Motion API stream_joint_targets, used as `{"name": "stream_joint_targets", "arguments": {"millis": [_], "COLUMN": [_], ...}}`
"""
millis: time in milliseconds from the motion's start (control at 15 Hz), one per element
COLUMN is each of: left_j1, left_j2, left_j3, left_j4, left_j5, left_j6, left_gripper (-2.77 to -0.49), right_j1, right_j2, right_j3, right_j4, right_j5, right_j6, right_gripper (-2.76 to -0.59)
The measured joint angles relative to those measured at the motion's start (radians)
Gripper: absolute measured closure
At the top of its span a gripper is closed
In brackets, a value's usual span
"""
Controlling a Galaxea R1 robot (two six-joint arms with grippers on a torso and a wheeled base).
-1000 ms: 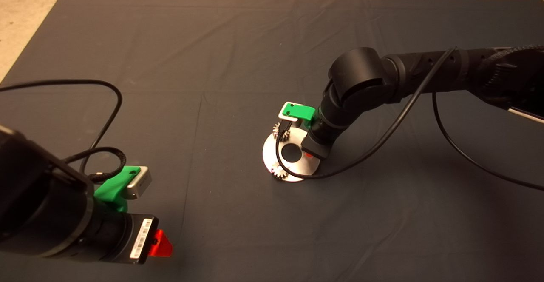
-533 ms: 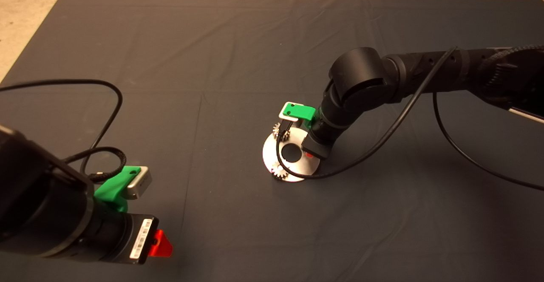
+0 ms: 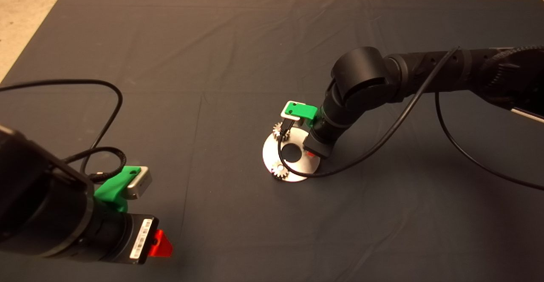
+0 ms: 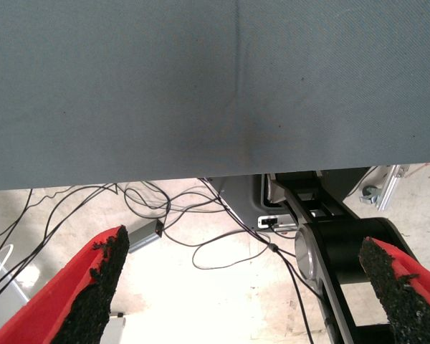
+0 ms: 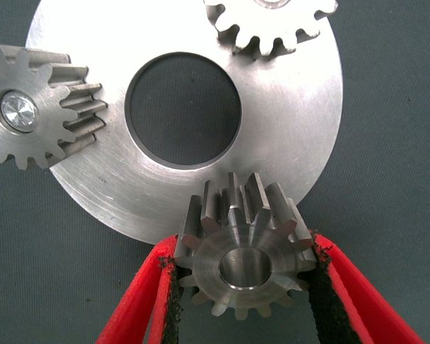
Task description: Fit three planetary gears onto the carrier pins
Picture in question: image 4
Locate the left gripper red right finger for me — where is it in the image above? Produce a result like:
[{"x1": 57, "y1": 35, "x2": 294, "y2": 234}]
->
[{"x1": 358, "y1": 236, "x2": 430, "y2": 344}]

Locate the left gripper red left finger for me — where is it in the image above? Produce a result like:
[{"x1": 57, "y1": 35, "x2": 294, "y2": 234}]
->
[{"x1": 0, "y1": 224, "x2": 131, "y2": 344}]

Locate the light grey box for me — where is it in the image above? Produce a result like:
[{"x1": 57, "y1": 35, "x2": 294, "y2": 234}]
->
[{"x1": 105, "y1": 312, "x2": 127, "y2": 344}]

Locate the grey metal bar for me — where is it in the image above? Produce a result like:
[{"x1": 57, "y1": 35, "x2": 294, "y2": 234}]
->
[{"x1": 128, "y1": 221, "x2": 158, "y2": 254}]

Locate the short aluminium profile piece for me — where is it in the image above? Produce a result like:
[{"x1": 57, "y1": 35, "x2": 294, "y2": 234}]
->
[{"x1": 375, "y1": 163, "x2": 410, "y2": 212}]

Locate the grey caster wheel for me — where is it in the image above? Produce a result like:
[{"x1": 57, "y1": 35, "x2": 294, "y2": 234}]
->
[{"x1": 359, "y1": 185, "x2": 381, "y2": 206}]

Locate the dark grey table cloth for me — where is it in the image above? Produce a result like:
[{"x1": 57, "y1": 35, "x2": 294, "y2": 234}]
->
[{"x1": 0, "y1": 0, "x2": 430, "y2": 193}]

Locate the thin white floor cable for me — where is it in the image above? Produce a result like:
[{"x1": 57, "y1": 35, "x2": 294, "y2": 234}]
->
[{"x1": 0, "y1": 244, "x2": 15, "y2": 292}]

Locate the thin black floor cable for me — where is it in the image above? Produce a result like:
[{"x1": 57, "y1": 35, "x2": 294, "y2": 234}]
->
[
  {"x1": 123, "y1": 181, "x2": 173, "y2": 220},
  {"x1": 162, "y1": 229, "x2": 275, "y2": 270},
  {"x1": 345, "y1": 165, "x2": 379, "y2": 197},
  {"x1": 0, "y1": 183, "x2": 119, "y2": 310},
  {"x1": 0, "y1": 188, "x2": 34, "y2": 248}
]

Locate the black cable with ferrite bead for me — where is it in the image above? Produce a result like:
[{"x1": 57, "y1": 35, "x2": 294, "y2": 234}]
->
[{"x1": 197, "y1": 178, "x2": 329, "y2": 344}]

